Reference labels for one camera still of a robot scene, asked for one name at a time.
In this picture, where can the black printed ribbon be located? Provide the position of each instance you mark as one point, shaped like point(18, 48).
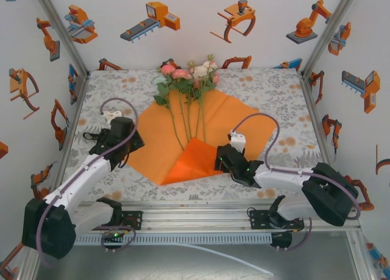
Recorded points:
point(90, 136)

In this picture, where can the orange wrapping paper sheet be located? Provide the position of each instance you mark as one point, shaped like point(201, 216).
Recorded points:
point(231, 118)

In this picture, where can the light blue fake flower stem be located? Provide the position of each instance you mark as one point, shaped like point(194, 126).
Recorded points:
point(161, 80)

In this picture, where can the large pink fake rose stem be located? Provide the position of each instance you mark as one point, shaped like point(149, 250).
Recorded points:
point(216, 78)

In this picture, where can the white fake rose stem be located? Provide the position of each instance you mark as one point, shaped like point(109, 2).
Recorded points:
point(205, 69)

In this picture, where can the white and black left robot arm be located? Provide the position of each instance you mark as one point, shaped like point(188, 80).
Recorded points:
point(76, 182)

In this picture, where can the floral patterned tablecloth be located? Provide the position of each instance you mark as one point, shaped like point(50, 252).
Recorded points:
point(182, 194)

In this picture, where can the small circuit board green light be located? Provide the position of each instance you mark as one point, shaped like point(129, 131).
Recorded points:
point(115, 235)

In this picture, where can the small black controller box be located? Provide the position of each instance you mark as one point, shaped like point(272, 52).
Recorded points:
point(281, 239)

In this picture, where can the thin white tube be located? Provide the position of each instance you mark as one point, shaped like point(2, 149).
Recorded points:
point(237, 261)

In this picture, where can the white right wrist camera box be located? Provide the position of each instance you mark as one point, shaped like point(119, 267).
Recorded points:
point(237, 142)

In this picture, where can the aluminium left side rail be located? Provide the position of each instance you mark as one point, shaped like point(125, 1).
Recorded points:
point(74, 109)

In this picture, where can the aluminium rail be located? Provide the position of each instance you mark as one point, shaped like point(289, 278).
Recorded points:
point(309, 94)
point(74, 109)

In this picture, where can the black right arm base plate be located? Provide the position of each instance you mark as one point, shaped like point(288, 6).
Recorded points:
point(259, 220)

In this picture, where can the aluminium base frame rails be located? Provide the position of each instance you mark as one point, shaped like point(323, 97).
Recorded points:
point(198, 219)

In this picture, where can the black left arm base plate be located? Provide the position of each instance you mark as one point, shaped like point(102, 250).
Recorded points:
point(134, 220)

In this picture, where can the aluminium right side rail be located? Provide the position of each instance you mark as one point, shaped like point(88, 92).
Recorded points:
point(309, 94)

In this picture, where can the aluminium left corner post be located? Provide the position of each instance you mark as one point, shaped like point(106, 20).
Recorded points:
point(61, 33)

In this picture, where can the aluminium corner post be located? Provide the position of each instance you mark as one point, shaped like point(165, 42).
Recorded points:
point(61, 33)
point(330, 33)

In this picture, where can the aluminium right corner post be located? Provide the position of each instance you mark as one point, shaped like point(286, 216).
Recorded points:
point(330, 33)

